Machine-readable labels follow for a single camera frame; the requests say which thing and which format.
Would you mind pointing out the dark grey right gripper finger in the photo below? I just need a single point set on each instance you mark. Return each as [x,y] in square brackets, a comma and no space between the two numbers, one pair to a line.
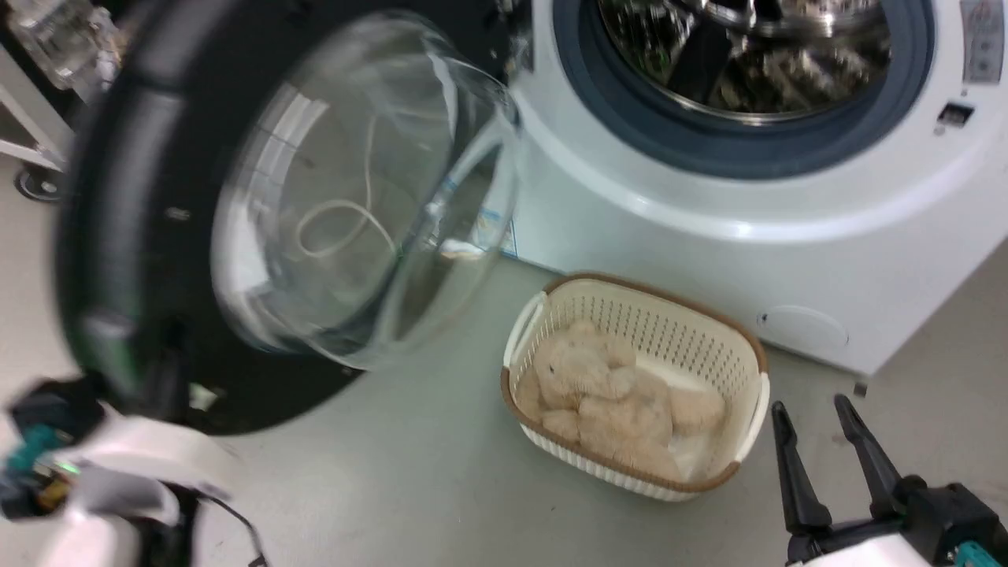
[799,480]
[870,457]

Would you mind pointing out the grey cart with caster wheel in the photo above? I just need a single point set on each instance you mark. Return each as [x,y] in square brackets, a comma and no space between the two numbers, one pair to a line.
[31,134]

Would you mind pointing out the stainless steel washer drum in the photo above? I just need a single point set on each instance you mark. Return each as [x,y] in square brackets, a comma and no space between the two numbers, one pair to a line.
[756,55]

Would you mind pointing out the beige plush teddy bear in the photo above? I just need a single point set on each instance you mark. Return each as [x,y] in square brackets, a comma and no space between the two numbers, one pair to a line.
[598,394]

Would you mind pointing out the grey rubber door gasket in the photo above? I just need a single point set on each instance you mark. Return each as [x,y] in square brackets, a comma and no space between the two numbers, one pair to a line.
[630,118]

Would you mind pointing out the blue white energy sticker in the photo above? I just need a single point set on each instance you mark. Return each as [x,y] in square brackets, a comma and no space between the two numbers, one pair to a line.
[492,232]

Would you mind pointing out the white front-load washing machine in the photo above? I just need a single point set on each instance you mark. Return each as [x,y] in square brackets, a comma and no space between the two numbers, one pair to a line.
[677,213]

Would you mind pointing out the grey washer control panel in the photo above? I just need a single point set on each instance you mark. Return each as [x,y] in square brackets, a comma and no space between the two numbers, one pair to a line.
[983,39]

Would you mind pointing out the cream plastic laundry basket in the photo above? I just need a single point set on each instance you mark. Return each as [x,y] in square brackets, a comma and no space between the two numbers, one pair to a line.
[693,331]

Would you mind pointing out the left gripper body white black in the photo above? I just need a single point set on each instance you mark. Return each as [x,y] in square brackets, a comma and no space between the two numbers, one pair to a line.
[118,457]

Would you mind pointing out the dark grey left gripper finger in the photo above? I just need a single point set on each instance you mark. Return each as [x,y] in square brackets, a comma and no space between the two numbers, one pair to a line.
[165,378]

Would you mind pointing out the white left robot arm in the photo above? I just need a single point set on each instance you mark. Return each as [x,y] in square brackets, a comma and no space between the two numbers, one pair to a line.
[94,539]

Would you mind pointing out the black door latch slot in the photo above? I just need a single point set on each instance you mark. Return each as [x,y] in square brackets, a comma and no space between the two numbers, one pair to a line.
[954,115]

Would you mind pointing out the round drain filter cover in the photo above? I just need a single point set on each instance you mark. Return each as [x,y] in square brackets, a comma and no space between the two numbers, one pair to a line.
[803,327]

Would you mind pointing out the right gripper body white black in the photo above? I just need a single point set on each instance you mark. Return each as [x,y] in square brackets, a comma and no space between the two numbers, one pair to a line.
[937,528]

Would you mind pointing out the black-rimmed glass washer door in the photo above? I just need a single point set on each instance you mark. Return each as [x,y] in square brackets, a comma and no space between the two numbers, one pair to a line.
[142,197]

